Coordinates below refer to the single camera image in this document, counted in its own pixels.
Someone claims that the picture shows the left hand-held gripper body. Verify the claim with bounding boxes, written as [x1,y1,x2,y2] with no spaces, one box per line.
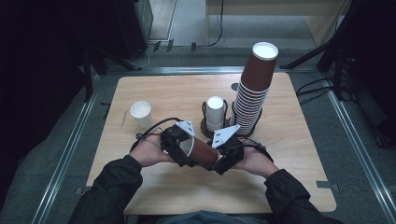
[160,119,197,164]

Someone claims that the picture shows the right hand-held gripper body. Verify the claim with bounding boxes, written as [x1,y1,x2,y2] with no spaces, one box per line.
[211,124,246,175]

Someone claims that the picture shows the single brown paper cup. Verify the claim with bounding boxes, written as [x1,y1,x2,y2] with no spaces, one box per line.
[186,135,219,168]

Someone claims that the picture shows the dark wooden cup holder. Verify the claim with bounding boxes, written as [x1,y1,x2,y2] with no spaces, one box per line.
[200,100,264,140]

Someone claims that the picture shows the single white paper cup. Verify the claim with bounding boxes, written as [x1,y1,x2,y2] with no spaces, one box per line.
[129,101,154,130]

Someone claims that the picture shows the stack of white paper cups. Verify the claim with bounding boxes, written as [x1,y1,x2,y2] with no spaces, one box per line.
[205,95,226,133]

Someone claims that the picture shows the stack of brown paper cups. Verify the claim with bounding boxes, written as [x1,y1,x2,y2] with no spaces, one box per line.
[231,41,280,136]

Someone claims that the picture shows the person's right hand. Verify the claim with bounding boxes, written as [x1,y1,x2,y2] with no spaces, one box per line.
[232,146,280,179]

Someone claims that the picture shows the person's left hand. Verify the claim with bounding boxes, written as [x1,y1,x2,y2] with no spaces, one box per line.
[129,133,175,168]

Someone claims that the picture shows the person's grey-blue clothing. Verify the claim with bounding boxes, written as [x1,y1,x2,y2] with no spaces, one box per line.
[155,210,272,224]

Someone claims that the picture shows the black metal stand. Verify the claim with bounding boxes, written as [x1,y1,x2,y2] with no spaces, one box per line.
[81,46,143,103]

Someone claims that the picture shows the dark cabinet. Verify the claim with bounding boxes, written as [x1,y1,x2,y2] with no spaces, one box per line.
[114,0,154,61]

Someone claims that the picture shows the black tripod stand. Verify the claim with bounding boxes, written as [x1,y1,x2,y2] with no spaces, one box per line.
[279,0,396,148]

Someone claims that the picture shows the light wooden furniture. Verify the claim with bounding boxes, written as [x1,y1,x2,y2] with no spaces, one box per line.
[205,0,353,48]

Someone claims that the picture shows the right hand-held gripper cable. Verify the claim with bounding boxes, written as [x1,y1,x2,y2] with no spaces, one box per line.
[241,137,276,164]

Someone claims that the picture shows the metal floor rail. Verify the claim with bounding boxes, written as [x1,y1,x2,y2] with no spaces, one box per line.
[105,65,316,76]
[30,74,101,224]
[326,90,396,224]

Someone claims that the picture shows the white floor cable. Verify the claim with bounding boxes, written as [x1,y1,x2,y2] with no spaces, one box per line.
[132,43,154,69]

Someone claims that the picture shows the black floor cables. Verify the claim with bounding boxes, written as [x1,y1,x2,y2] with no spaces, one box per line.
[295,77,334,105]

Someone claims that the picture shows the black hanging cable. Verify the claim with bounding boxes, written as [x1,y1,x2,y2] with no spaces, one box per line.
[205,0,226,49]

